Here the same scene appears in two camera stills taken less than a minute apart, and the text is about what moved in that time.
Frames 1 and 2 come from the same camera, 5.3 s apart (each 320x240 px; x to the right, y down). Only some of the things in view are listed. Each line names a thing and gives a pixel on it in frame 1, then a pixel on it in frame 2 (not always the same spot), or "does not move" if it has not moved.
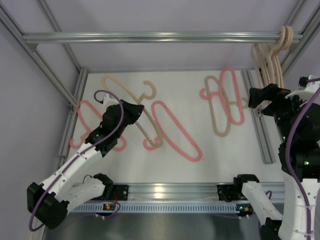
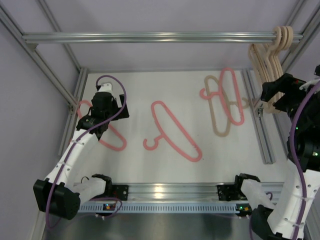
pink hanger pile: (222, 93) does not move
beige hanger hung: (254, 48) → (259, 65)
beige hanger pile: (145, 97) → (276, 73)
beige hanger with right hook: (277, 54) → (264, 68)
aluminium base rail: (190, 192) does not move
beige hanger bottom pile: (280, 61) → (271, 71)
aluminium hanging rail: (153, 37) does not move
